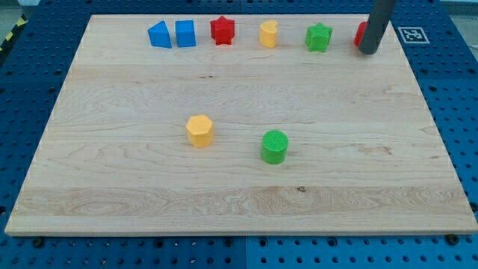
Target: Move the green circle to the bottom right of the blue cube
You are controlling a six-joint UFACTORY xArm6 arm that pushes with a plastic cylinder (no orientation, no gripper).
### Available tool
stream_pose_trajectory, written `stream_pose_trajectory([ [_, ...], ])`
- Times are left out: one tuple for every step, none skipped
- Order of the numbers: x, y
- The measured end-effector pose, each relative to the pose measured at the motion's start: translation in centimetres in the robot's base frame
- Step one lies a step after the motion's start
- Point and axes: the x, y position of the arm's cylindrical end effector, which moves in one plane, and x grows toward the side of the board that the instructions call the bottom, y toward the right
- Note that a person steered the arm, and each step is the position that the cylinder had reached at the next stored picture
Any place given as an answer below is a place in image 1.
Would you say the wooden board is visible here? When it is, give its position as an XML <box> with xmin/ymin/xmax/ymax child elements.
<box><xmin>5</xmin><ymin>14</ymin><xmax>477</xmax><ymax>236</ymax></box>

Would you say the red block behind rod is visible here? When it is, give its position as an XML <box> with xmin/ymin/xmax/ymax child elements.
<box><xmin>353</xmin><ymin>21</ymin><xmax>367</xmax><ymax>47</ymax></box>

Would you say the white fiducial marker tag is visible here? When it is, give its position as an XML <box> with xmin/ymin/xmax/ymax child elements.
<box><xmin>398</xmin><ymin>26</ymin><xmax>429</xmax><ymax>44</ymax></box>

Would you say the yellow hexagon block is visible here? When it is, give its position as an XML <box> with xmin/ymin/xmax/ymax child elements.
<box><xmin>186</xmin><ymin>114</ymin><xmax>214</xmax><ymax>148</ymax></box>

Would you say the blue cube block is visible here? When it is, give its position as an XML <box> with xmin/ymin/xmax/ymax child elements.
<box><xmin>175</xmin><ymin>19</ymin><xmax>196</xmax><ymax>48</ymax></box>

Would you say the gray cylindrical pusher rod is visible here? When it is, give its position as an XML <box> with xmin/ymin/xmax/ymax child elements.
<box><xmin>358</xmin><ymin>0</ymin><xmax>397</xmax><ymax>55</ymax></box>

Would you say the yellow heart block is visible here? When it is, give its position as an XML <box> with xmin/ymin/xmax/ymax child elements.
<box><xmin>259</xmin><ymin>19</ymin><xmax>278</xmax><ymax>49</ymax></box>

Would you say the red star block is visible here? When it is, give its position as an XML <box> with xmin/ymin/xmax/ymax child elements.
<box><xmin>210</xmin><ymin>16</ymin><xmax>235</xmax><ymax>46</ymax></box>

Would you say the green cylinder block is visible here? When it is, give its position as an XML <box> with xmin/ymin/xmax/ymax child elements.
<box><xmin>261</xmin><ymin>130</ymin><xmax>288</xmax><ymax>164</ymax></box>

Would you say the green star block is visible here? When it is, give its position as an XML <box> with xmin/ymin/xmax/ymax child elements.
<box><xmin>305</xmin><ymin>22</ymin><xmax>333</xmax><ymax>52</ymax></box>

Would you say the blue triangular block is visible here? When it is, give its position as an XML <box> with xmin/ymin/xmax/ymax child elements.
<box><xmin>148</xmin><ymin>21</ymin><xmax>172</xmax><ymax>49</ymax></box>

